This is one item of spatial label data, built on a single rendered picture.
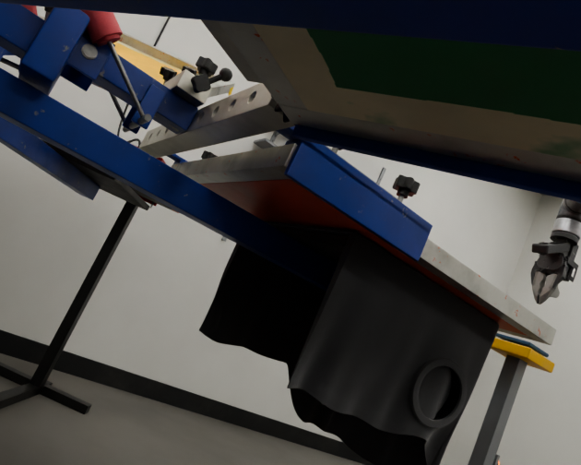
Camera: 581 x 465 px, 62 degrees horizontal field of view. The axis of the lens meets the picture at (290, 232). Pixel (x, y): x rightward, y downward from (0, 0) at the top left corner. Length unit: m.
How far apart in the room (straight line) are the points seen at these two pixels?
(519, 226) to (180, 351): 3.51
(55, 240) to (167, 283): 0.68
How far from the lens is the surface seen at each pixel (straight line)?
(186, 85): 0.90
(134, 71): 0.91
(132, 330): 3.07
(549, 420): 4.67
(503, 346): 1.42
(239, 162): 0.84
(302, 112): 0.51
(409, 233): 0.83
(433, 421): 1.10
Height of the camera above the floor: 0.75
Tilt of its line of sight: 10 degrees up
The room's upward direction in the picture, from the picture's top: 25 degrees clockwise
